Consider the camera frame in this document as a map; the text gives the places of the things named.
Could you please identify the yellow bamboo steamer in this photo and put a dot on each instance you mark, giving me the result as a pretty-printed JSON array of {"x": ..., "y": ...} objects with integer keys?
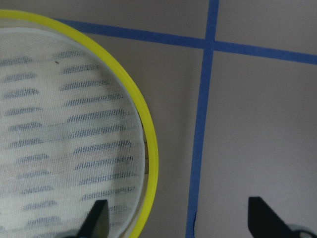
[{"x": 74, "y": 130}]

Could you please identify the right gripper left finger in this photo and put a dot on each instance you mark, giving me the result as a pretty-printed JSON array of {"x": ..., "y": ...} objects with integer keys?
[{"x": 96, "y": 224}]

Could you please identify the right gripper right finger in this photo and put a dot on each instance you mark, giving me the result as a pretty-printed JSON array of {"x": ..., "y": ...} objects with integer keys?
[{"x": 263, "y": 222}]

